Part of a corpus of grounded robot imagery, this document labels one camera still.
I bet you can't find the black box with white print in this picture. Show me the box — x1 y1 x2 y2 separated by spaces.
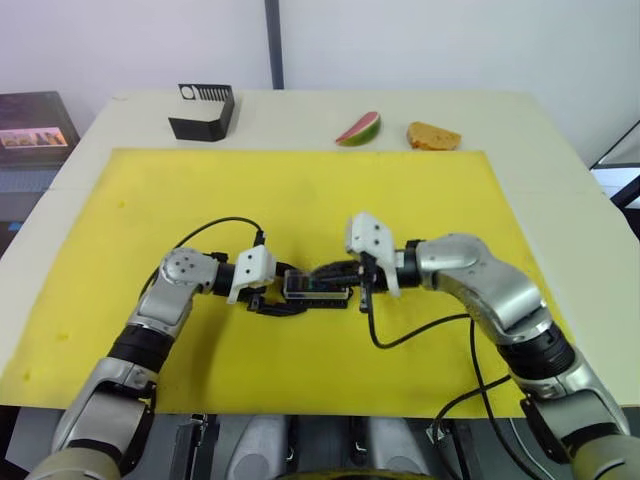
167 83 237 144

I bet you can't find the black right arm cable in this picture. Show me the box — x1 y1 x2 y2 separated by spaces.
366 294 539 480

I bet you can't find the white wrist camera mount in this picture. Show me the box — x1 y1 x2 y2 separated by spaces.
344 212 404 299
225 245 279 305

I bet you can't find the dark metal frame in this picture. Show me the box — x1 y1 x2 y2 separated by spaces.
589 117 640 209

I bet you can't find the yellow foam mat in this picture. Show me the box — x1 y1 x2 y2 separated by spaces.
0 147 531 419

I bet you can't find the black bracket under table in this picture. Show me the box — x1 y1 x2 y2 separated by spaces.
174 412 221 480

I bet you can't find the watermelon slice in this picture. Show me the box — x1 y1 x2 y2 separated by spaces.
334 111 382 148

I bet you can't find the bread slice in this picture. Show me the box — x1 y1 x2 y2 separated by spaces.
406 121 462 151

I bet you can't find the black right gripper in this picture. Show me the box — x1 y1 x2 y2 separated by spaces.
312 252 391 314

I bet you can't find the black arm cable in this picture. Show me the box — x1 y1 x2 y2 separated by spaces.
141 216 267 301
366 294 539 480

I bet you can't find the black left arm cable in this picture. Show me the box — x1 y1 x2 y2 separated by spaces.
141 216 267 301

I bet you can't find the silver rounded robot leg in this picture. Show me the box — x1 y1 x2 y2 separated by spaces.
238 414 287 474
368 417 416 474

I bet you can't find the black cabinet with picture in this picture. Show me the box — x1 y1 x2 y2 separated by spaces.
0 90 81 166

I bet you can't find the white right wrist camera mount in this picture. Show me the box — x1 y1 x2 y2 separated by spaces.
344 212 404 299

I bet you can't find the dark vertical post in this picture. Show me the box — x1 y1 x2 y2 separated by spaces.
263 0 285 90

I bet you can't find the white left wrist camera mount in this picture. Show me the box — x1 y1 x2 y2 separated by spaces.
225 245 279 305

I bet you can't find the black fuse box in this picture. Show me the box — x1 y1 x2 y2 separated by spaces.
283 284 351 302

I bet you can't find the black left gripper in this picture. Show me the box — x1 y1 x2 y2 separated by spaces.
244 260 315 320

